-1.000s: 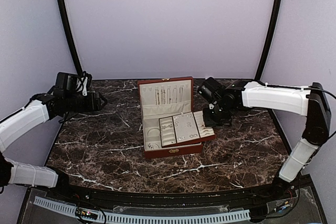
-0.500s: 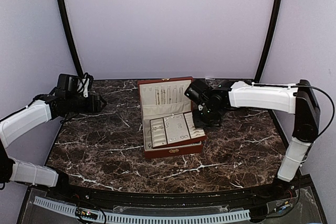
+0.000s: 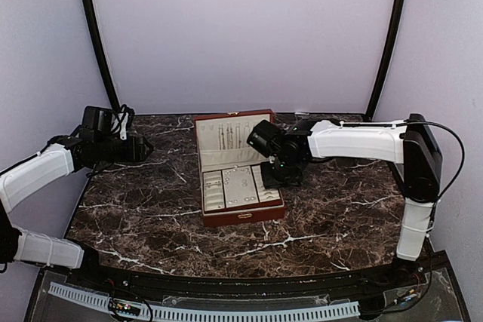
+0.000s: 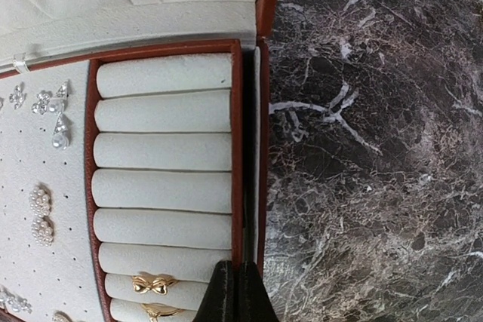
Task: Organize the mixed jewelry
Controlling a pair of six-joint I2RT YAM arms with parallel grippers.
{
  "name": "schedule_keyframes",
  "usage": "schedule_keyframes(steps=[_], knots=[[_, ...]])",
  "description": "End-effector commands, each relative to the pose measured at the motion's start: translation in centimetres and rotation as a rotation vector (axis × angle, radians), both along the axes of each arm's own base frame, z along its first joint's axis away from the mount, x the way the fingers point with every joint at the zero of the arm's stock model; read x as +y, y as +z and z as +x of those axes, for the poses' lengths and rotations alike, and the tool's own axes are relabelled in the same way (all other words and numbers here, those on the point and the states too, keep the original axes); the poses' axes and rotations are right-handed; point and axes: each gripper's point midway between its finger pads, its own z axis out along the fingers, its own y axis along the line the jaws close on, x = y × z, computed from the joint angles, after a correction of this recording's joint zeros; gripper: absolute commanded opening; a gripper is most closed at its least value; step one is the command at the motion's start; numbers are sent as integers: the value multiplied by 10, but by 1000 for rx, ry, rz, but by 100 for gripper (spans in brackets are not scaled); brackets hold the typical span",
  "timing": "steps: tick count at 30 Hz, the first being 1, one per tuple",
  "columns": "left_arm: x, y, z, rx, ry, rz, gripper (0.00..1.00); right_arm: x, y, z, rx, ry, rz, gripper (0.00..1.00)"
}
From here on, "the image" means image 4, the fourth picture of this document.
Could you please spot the white jewelry tray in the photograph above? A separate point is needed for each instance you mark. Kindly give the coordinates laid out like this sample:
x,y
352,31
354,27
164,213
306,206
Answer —
x,y
147,198

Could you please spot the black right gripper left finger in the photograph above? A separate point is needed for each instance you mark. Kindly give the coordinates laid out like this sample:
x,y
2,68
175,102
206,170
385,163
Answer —
x,y
219,299

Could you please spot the pearl cluster stud earring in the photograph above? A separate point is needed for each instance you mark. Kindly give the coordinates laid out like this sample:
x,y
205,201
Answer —
x,y
40,201

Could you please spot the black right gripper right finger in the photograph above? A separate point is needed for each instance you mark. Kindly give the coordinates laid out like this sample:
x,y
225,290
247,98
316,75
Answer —
x,y
253,301

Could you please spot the crystal flower stud earring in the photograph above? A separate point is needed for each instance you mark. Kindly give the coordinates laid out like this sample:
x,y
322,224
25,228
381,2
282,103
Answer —
x,y
18,96

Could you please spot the red wooden jewelry box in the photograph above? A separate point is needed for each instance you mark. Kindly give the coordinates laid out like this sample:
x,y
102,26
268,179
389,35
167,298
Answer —
x,y
36,33

